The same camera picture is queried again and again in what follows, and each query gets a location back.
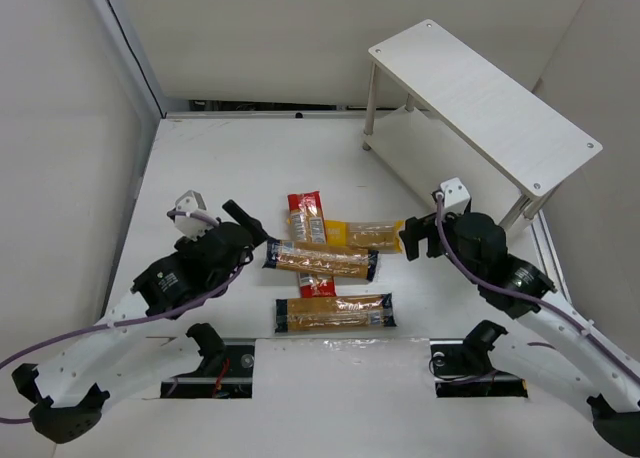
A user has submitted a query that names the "red spaghetti bag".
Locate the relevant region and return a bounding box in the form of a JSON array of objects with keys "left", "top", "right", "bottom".
[{"left": 287, "top": 191, "right": 336, "bottom": 298}]

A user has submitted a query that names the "dark blue spaghetti bag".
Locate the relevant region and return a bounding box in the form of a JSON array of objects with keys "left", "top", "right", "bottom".
[{"left": 263, "top": 239, "right": 379, "bottom": 282}]

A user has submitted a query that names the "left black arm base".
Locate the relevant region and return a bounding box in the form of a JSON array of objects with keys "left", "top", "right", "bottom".
[{"left": 160, "top": 323, "right": 255, "bottom": 400}]

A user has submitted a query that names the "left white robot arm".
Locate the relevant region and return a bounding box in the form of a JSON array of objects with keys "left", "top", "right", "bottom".
[{"left": 11, "top": 199, "right": 269, "bottom": 444}]

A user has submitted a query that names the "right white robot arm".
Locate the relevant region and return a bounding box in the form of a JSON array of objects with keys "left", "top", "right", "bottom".
[{"left": 400, "top": 209, "right": 639, "bottom": 457}]

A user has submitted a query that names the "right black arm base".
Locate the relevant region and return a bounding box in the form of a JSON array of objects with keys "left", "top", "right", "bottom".
[{"left": 428, "top": 320, "right": 528, "bottom": 399}]

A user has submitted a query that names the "white two-tier shelf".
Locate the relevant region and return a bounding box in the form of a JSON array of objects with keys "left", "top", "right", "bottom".
[{"left": 364, "top": 20, "right": 602, "bottom": 236}]

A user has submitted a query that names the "yellow spaghetti bag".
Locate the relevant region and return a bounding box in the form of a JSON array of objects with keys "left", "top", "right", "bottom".
[{"left": 325, "top": 220, "right": 404, "bottom": 253}]

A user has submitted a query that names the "blue spaghetti bag front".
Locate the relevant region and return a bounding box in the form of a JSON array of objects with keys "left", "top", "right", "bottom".
[{"left": 274, "top": 293, "right": 397, "bottom": 334}]

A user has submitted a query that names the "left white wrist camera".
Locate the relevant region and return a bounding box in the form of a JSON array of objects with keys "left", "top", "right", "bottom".
[{"left": 167, "top": 190, "right": 221, "bottom": 241}]

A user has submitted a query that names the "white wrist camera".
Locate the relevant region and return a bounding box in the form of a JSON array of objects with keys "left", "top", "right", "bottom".
[
  {"left": 432, "top": 178, "right": 471, "bottom": 215},
  {"left": 167, "top": 190, "right": 221, "bottom": 241}
]

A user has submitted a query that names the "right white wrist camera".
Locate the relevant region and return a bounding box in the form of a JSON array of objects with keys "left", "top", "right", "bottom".
[{"left": 432, "top": 178, "right": 471, "bottom": 215}]

